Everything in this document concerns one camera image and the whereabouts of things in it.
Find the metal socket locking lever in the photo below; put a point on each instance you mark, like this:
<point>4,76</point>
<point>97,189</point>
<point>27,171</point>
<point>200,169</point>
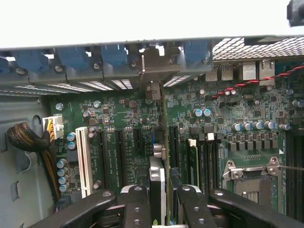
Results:
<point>292,168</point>

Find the white power connector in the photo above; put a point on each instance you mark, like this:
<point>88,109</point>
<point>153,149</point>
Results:
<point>55,127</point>

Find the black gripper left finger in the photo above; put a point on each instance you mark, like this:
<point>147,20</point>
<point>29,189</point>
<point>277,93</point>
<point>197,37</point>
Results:
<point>137,206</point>

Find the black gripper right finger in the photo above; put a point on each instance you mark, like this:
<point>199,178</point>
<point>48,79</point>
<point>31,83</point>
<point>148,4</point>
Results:
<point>197,209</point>

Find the blue slot retainer clip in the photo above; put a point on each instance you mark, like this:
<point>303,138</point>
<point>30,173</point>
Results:
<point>31,60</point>
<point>196,52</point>
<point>72,58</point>
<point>114,55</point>

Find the CPU socket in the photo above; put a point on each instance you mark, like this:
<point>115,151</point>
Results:
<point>251,185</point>

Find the short black expansion slot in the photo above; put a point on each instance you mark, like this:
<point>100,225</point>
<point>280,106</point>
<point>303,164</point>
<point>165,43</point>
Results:
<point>137,141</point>

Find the black RAM slot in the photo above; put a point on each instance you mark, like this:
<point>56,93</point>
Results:
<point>289,175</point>
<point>301,175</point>
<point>202,164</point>
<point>215,164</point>
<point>296,175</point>
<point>209,164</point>

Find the open grey PC case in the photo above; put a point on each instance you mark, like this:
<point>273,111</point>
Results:
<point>21,154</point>

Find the green motherboard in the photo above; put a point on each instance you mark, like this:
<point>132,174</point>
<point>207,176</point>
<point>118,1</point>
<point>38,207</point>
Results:
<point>133,111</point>

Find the white expansion slot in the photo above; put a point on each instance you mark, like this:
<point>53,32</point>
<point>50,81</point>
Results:
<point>83,161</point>

